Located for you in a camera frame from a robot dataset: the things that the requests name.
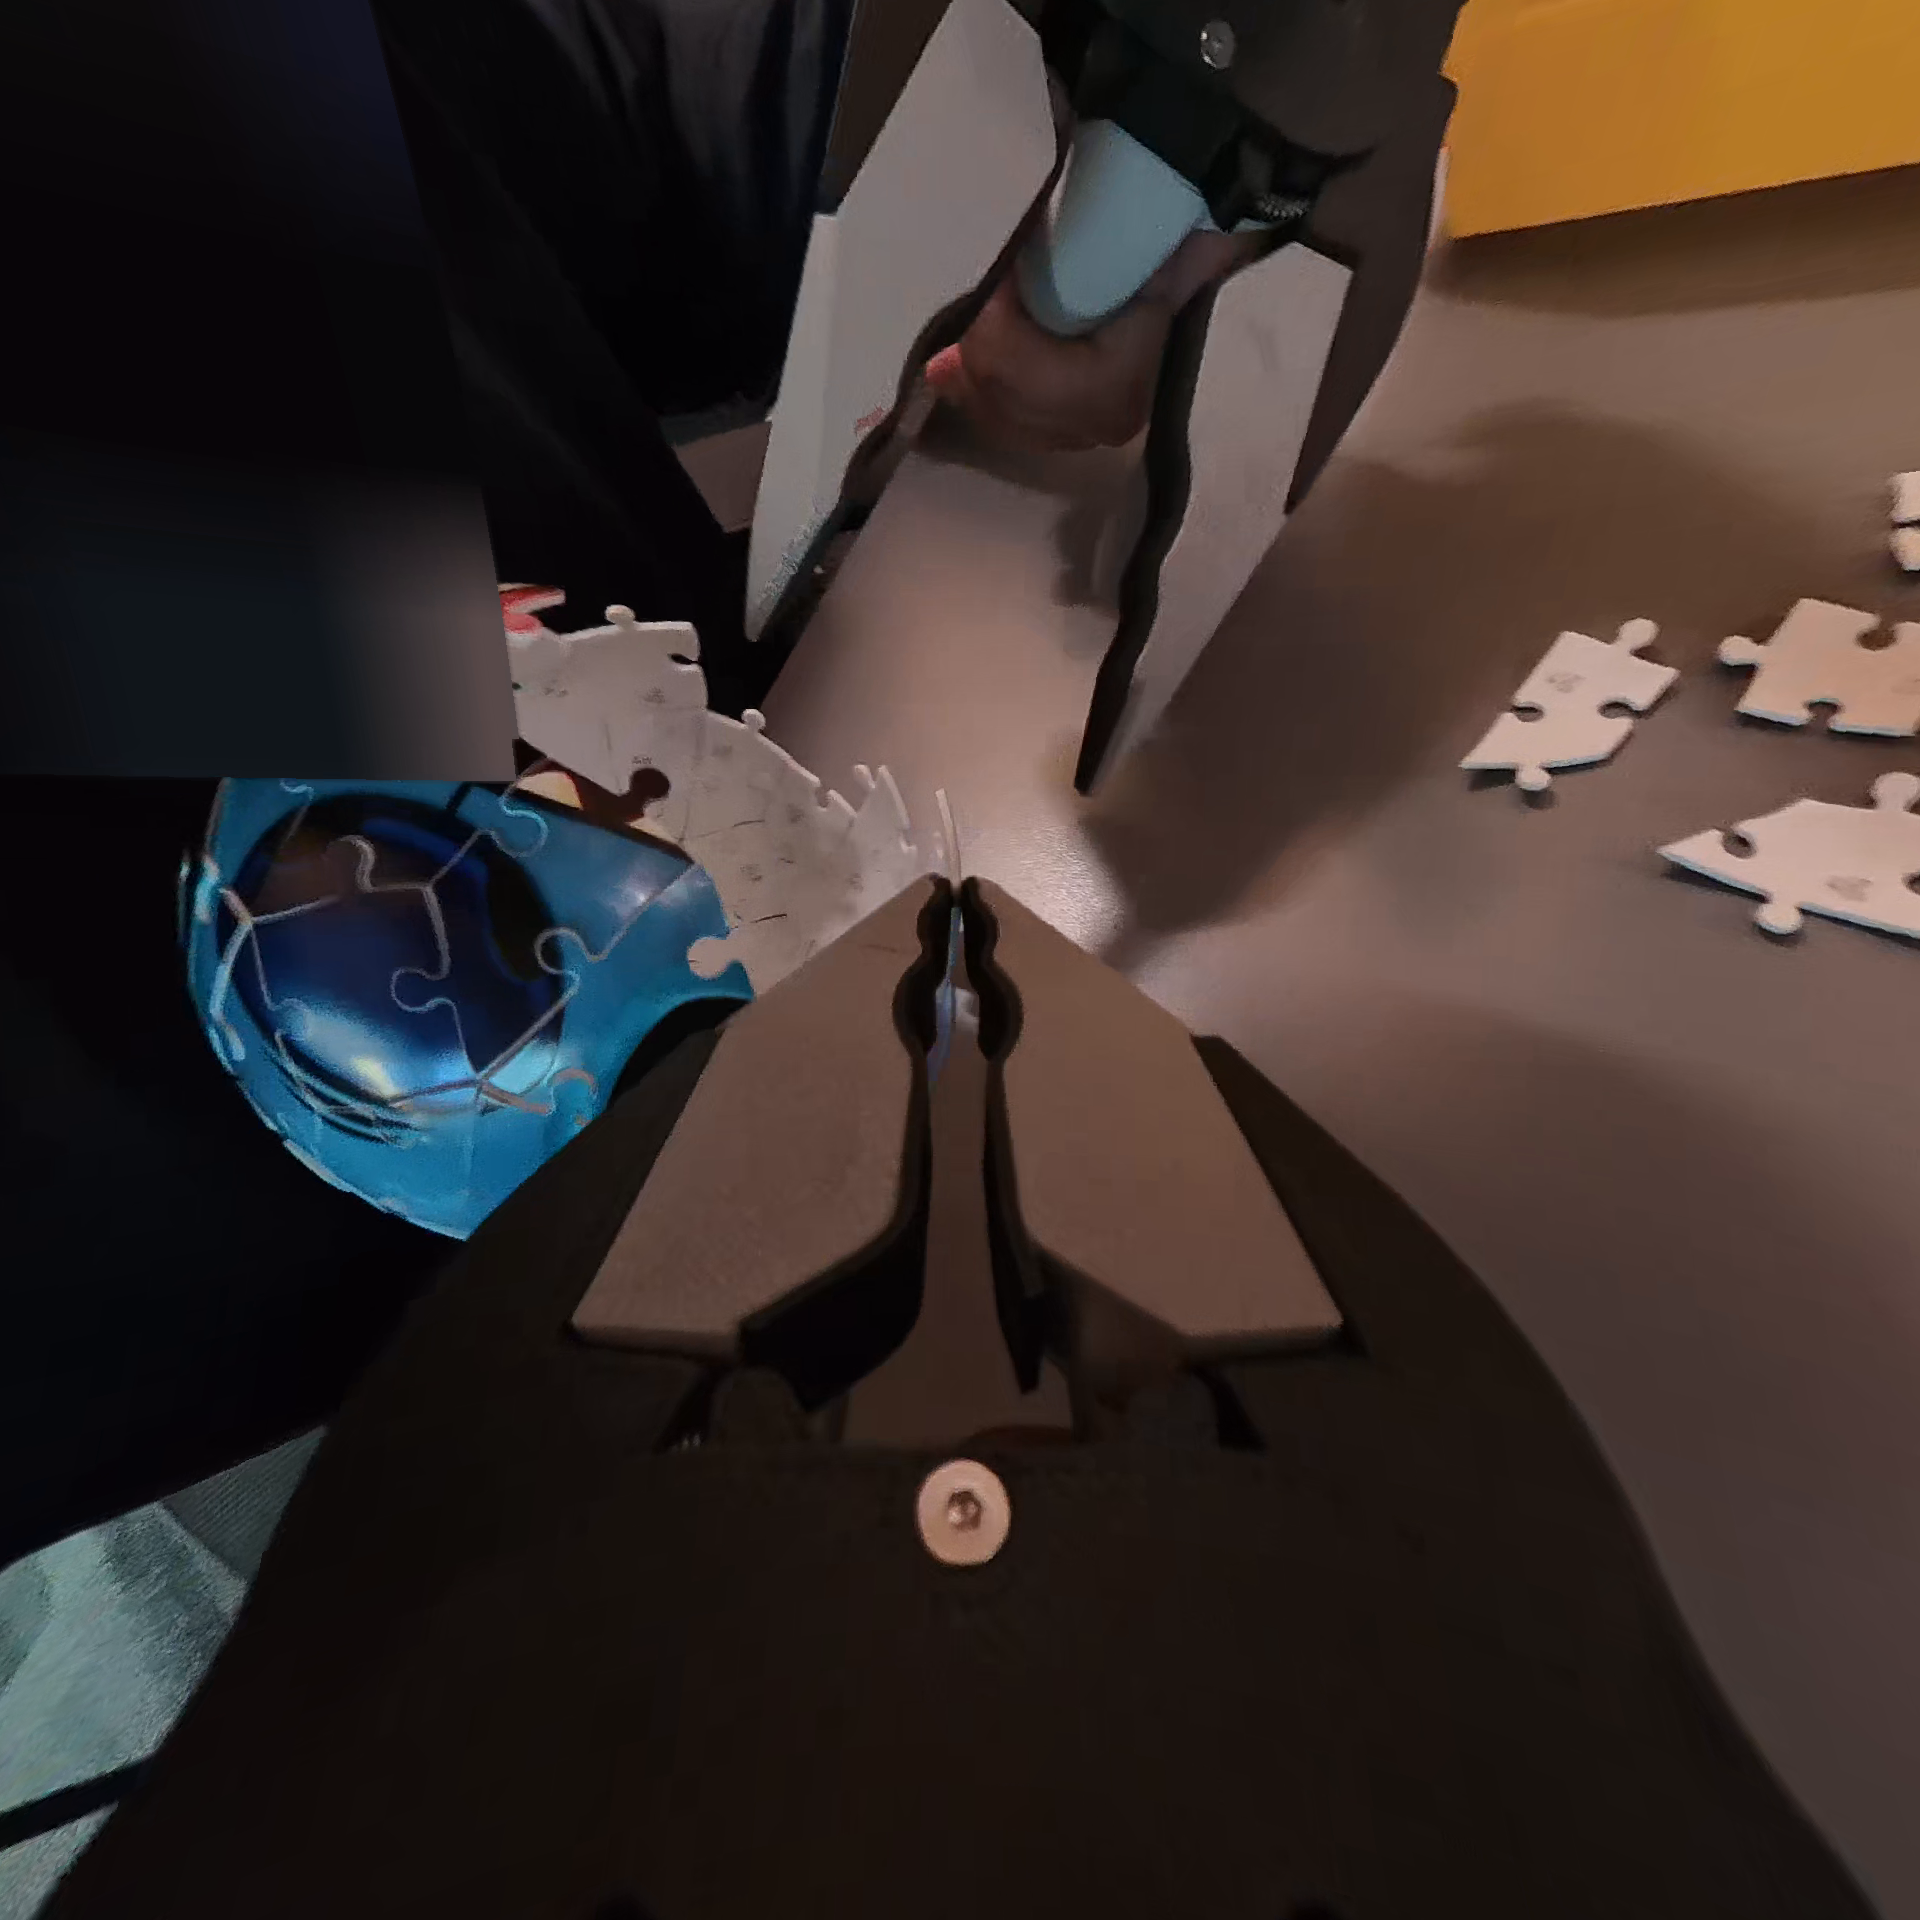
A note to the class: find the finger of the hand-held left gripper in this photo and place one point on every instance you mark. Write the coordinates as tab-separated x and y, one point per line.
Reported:
1261	389
901	224

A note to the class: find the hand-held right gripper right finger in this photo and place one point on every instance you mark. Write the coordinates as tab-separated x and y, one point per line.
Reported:
1156	1185

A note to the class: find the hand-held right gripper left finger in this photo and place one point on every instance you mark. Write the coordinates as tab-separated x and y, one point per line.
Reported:
750	1185

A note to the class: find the blue white puzzle ball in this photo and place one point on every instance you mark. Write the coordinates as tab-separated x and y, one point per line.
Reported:
422	990

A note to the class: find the curved blue puzzle piece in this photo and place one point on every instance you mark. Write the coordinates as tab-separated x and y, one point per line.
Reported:
949	856

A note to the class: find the white puzzle pieces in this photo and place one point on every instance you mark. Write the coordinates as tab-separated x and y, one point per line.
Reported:
1815	856

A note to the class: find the person's left forearm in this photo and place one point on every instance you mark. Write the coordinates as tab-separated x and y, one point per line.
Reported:
676	181

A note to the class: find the person's left hand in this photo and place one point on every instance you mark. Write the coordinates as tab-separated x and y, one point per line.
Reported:
1066	382

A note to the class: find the stacked yellow plastic bins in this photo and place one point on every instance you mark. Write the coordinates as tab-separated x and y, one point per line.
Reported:
1682	105

